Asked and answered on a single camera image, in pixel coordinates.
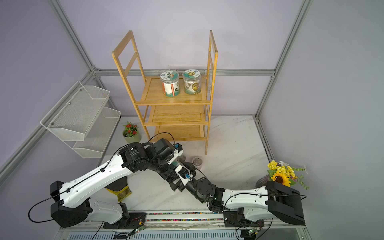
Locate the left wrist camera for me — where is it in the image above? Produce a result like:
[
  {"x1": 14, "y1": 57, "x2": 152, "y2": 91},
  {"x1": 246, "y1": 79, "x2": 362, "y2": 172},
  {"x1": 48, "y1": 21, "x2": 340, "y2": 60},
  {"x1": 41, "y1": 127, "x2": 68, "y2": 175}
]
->
[{"x1": 168, "y1": 143, "x2": 184, "y2": 165}]

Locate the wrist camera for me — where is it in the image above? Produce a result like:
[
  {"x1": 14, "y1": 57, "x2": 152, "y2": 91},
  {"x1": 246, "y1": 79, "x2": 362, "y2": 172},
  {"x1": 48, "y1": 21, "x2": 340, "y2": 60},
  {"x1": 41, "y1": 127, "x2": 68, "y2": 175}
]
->
[
  {"x1": 168, "y1": 143, "x2": 184, "y2": 165},
  {"x1": 175, "y1": 164, "x2": 193, "y2": 186}
]

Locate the small clear seed cup right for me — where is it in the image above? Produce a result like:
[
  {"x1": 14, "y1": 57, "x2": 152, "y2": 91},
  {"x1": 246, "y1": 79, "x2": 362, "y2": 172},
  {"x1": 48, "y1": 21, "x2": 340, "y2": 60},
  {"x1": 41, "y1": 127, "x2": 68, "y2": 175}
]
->
[{"x1": 192, "y1": 156, "x2": 203, "y2": 169}]

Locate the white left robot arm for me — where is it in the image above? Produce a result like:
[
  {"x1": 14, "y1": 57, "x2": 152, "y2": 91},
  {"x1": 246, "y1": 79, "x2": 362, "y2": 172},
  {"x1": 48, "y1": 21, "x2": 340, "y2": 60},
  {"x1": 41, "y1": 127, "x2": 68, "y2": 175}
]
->
[{"x1": 50, "y1": 139, "x2": 183, "y2": 228}]

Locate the green pot with red flowers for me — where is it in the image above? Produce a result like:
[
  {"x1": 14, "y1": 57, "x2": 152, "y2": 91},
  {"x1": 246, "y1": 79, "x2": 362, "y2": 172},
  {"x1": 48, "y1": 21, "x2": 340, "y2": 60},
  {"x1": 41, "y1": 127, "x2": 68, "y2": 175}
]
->
[{"x1": 123, "y1": 121, "x2": 142, "y2": 144}]

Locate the small clear seed cup middle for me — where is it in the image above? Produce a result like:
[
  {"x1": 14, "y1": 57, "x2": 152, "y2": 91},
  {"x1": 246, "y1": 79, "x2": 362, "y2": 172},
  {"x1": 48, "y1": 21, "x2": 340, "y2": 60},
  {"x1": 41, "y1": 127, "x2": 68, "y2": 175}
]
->
[{"x1": 178, "y1": 155, "x2": 187, "y2": 162}]

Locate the small clear seed cup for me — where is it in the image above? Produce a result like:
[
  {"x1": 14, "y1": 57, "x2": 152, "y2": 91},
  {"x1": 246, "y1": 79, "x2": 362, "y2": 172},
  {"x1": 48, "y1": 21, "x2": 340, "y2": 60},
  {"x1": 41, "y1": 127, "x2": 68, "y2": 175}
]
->
[
  {"x1": 192, "y1": 156, "x2": 203, "y2": 169},
  {"x1": 178, "y1": 155, "x2": 187, "y2": 162}
]

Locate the sunflower bouquet in vase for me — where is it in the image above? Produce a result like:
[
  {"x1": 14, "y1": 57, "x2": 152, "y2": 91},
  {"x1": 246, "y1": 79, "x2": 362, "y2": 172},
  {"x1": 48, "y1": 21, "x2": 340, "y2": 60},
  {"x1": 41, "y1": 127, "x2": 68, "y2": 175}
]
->
[{"x1": 255, "y1": 161, "x2": 310, "y2": 190}]

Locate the bamboo three-tier shelf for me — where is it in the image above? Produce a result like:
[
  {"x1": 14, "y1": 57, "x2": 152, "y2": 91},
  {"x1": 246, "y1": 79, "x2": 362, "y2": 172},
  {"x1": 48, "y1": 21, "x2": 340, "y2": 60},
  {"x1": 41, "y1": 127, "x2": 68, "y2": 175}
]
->
[{"x1": 112, "y1": 31, "x2": 219, "y2": 145}]

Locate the green-lid sunflower seed jar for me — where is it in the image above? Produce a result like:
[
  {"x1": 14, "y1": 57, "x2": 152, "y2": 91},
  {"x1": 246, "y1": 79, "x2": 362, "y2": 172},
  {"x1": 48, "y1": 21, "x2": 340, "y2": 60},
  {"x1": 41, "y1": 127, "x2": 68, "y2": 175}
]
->
[{"x1": 183, "y1": 69, "x2": 202, "y2": 95}]

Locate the seed jar with red base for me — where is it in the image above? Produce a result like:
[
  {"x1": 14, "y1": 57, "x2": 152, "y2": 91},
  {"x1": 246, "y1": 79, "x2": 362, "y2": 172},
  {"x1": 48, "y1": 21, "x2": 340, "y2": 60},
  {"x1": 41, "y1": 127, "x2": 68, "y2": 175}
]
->
[{"x1": 160, "y1": 71, "x2": 180, "y2": 97}]

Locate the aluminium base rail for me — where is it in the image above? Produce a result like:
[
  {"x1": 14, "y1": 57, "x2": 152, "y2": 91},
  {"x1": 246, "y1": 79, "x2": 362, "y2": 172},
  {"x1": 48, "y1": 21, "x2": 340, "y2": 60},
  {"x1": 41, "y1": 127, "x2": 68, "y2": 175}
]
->
[{"x1": 55, "y1": 210, "x2": 311, "y2": 240}]

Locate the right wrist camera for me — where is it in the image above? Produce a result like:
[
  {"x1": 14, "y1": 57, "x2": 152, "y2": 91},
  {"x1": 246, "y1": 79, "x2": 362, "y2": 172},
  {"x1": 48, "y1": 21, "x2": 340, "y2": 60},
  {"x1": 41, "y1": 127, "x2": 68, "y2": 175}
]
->
[{"x1": 175, "y1": 164, "x2": 193, "y2": 186}]

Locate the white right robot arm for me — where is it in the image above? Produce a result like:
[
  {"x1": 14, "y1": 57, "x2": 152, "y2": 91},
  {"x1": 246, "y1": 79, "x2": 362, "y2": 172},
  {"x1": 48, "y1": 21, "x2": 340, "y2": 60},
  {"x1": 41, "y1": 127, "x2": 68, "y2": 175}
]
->
[{"x1": 170, "y1": 162, "x2": 306, "y2": 226}]

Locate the black and yellow glove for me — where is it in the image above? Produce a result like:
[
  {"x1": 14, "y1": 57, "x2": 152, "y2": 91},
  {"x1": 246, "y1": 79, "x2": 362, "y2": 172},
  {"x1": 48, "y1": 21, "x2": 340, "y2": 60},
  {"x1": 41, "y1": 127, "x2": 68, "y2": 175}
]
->
[{"x1": 105, "y1": 177, "x2": 132, "y2": 203}]

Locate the white mesh wall basket rack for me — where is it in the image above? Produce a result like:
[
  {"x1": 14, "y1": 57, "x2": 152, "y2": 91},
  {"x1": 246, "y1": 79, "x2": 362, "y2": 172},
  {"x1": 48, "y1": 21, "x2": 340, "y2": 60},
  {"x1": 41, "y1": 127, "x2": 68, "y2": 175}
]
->
[{"x1": 40, "y1": 82, "x2": 121, "y2": 159}]

